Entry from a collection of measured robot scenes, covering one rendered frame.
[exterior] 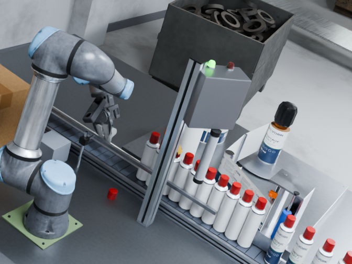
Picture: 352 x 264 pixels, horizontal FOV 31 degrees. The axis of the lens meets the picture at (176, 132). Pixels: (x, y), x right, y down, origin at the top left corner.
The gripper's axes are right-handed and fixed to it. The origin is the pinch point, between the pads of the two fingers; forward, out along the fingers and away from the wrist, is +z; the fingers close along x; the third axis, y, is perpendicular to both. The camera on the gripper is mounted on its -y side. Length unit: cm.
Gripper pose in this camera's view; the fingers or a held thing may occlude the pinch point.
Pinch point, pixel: (106, 143)
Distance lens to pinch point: 250.7
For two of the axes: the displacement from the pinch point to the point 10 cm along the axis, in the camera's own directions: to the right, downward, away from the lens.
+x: -8.3, 0.0, 5.5
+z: 1.6, 9.6, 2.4
